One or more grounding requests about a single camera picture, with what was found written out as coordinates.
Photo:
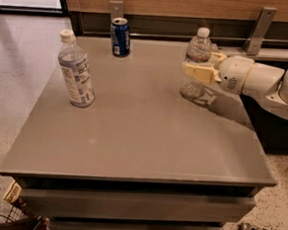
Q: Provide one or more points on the small grey wall bracket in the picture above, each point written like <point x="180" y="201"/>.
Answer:
<point x="116" y="9"/>

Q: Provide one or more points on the grey drawer cabinet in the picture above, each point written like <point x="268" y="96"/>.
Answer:
<point x="141" y="157"/>

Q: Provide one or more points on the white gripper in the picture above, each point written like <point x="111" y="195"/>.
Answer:
<point x="233" y="75"/>

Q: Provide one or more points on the labelled white-cap drink bottle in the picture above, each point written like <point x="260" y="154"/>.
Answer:
<point x="75" y="68"/>

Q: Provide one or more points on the wire basket with snacks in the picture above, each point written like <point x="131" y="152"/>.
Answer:
<point x="19" y="209"/>

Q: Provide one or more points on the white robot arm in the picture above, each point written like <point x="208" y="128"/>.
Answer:
<point x="266" y="84"/>

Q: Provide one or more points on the grey metal wall bracket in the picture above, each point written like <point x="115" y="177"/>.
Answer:
<point x="253" y="43"/>

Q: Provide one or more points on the clear plastic water bottle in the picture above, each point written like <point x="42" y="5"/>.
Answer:
<point x="198" y="51"/>

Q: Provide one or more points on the blue Pepsi soda can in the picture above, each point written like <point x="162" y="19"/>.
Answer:
<point x="120" y="33"/>

